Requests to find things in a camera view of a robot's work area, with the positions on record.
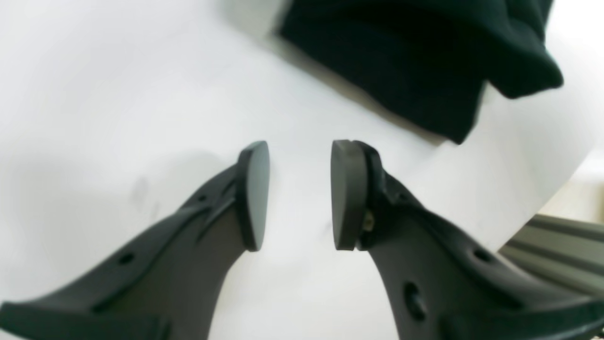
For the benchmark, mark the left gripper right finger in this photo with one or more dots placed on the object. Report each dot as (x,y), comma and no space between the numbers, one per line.
(441,284)

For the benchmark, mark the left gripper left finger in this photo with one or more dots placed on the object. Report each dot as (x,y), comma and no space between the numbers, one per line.
(165,283)

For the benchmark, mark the black T-shirt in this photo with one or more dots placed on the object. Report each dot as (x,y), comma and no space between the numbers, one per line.
(428,61)

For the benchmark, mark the aluminium frame stand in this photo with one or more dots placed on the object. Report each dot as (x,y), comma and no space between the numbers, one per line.
(567,252)

